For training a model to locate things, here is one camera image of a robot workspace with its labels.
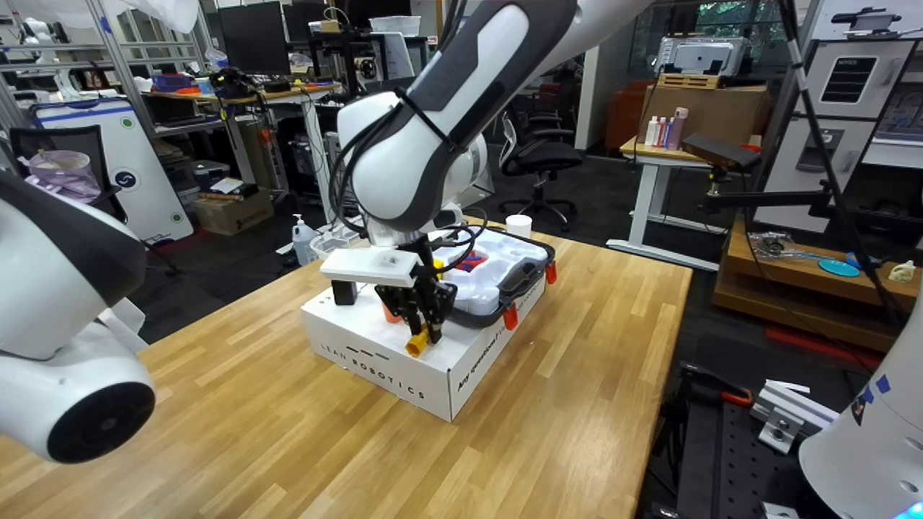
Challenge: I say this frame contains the white cart panel with logo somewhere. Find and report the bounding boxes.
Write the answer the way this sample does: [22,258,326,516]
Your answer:
[35,98,197,245]

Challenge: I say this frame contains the white standing desk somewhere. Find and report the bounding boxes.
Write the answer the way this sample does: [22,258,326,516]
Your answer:
[603,134,765,278]

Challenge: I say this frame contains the teal disc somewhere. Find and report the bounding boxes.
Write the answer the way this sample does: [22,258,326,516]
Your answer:
[814,252,864,282]

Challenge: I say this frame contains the wooden low shelf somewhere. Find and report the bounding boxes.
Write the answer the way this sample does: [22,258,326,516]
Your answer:
[710,218,923,355]

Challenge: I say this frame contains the silver metal bracket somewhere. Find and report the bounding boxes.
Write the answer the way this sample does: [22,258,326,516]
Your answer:
[749,379,841,455]

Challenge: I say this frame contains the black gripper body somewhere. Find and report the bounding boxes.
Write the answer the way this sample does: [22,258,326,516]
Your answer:
[377,236,449,307]

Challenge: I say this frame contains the white cardboard box with print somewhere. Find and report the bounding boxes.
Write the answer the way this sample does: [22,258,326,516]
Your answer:
[296,229,557,428]

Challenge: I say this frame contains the white machine base blue marks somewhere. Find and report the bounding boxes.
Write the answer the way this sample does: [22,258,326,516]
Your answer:
[795,295,923,519]

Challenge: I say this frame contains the grey machine on box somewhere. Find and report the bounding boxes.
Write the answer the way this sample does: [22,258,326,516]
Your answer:
[652,36,752,82]

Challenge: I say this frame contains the brown cardboard box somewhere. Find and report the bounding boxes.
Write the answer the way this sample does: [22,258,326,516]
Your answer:
[638,79,773,154]

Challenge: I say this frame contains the blue and red toy piece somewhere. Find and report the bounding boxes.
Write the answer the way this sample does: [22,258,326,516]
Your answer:
[452,248,489,278]

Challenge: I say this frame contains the black tripod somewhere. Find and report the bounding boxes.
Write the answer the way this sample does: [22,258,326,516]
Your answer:
[684,0,910,327]

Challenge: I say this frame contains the white grey toy tool case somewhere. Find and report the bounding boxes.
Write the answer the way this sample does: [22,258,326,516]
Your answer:
[420,225,560,333]

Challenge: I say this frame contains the white mug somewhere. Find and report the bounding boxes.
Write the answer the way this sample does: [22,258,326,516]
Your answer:
[501,210,536,241]

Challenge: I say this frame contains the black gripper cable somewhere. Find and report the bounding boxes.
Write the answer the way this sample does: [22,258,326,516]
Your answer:
[329,88,497,280]

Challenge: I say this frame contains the black perforated equipment plate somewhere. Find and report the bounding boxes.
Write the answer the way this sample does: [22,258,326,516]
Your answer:
[660,360,823,519]

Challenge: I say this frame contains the yellow toy peg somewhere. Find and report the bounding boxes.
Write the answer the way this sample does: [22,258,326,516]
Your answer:
[401,327,432,360]

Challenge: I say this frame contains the small cardboard box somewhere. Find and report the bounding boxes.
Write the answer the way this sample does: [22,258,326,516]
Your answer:
[191,184,276,241]

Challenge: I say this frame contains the black office chair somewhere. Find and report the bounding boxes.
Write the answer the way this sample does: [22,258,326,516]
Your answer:
[497,112,583,232]

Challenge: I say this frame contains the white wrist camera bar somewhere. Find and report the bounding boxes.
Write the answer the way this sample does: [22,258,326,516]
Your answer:
[318,245,426,308]

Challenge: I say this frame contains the orange tool handle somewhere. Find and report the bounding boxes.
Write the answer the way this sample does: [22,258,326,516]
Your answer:
[684,369,758,414]

